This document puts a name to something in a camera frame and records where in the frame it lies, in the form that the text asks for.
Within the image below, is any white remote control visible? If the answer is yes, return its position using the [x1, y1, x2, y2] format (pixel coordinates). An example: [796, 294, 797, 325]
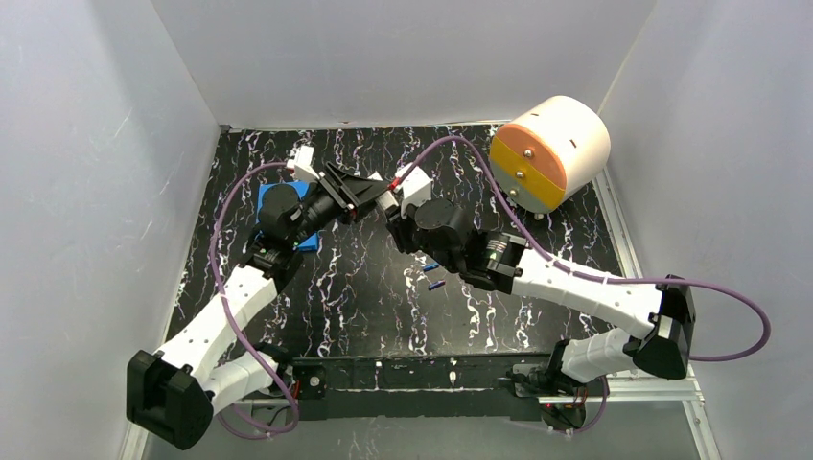
[365, 172, 401, 216]

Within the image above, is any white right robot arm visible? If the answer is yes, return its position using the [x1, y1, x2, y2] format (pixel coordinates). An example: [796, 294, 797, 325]
[383, 198, 695, 393]

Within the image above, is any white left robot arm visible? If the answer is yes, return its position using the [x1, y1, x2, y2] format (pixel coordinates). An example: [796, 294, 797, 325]
[126, 164, 394, 449]

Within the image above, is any blue flat box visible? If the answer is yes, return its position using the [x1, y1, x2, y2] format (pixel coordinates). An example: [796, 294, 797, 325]
[255, 181, 320, 253]

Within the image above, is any white round drawer cabinet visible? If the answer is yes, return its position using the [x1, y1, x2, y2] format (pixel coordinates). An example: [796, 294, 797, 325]
[488, 95, 611, 215]

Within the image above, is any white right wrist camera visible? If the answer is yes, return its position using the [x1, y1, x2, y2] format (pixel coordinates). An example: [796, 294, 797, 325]
[396, 163, 433, 218]

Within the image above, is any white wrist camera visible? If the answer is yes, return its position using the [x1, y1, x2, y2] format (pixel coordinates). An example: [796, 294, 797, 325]
[396, 163, 433, 218]
[286, 145, 319, 183]

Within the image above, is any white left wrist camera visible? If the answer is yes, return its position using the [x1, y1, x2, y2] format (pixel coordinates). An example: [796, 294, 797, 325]
[286, 145, 319, 183]

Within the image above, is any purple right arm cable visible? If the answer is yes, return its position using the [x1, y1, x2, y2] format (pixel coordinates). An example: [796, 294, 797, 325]
[393, 134, 773, 436]

